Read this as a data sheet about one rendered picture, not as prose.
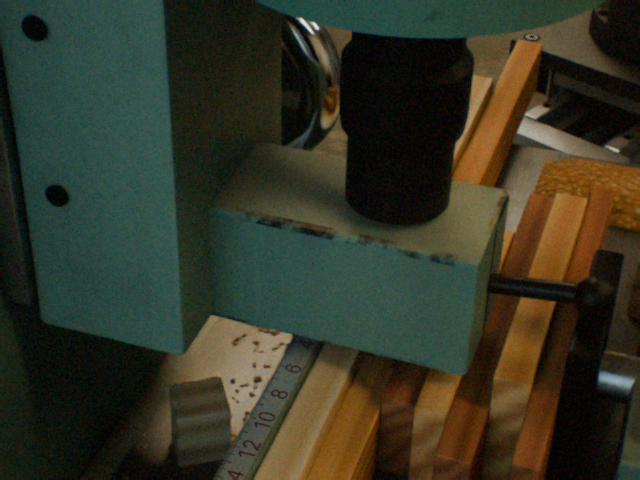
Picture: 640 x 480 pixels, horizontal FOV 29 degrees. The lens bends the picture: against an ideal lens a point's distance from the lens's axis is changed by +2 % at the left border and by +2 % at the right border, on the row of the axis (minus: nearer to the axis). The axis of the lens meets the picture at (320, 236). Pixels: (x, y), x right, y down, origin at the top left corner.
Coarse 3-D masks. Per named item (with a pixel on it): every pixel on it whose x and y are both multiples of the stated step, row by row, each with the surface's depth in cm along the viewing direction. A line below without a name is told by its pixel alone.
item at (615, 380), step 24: (600, 264) 62; (576, 336) 57; (600, 336) 58; (576, 360) 57; (600, 360) 57; (624, 360) 61; (576, 384) 57; (600, 384) 61; (624, 384) 61; (576, 408) 58; (576, 432) 59; (552, 456) 60; (576, 456) 60
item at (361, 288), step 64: (256, 192) 60; (320, 192) 60; (256, 256) 59; (320, 256) 58; (384, 256) 57; (448, 256) 56; (256, 320) 62; (320, 320) 60; (384, 320) 59; (448, 320) 58
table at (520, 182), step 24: (504, 168) 88; (528, 168) 88; (528, 192) 85; (624, 240) 81; (624, 264) 78; (624, 288) 76; (624, 312) 74; (624, 336) 72; (600, 408) 67; (624, 408) 67; (600, 432) 66; (600, 456) 64
